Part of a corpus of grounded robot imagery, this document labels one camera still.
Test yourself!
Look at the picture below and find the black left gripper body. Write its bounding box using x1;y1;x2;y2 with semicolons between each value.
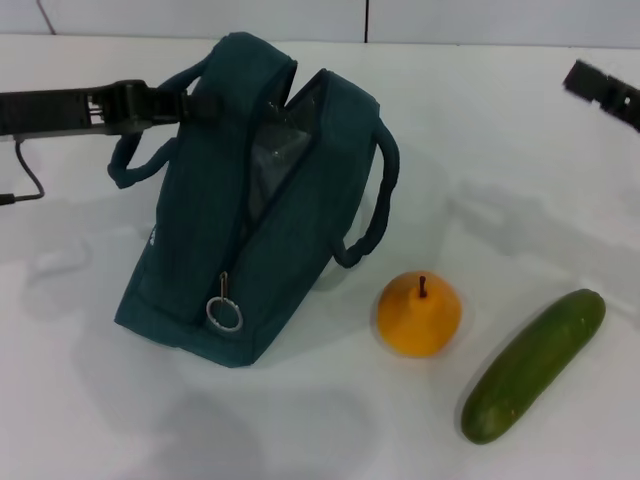
0;78;152;142

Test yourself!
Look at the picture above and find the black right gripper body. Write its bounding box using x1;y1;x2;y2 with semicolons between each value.
601;74;640;133

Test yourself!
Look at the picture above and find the clear blue-rimmed food container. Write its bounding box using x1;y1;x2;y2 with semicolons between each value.
247;99;317;229

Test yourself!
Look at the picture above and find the dark teal lunch bag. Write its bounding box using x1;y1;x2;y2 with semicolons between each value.
106;31;402;369

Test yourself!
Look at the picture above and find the green cucumber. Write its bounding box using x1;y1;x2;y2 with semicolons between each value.
459;288;608;446

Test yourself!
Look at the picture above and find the yellow orange pear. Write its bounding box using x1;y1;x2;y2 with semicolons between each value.
376;269;464;358

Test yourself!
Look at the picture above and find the grey left arm cable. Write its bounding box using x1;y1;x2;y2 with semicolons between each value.
0;139;47;209

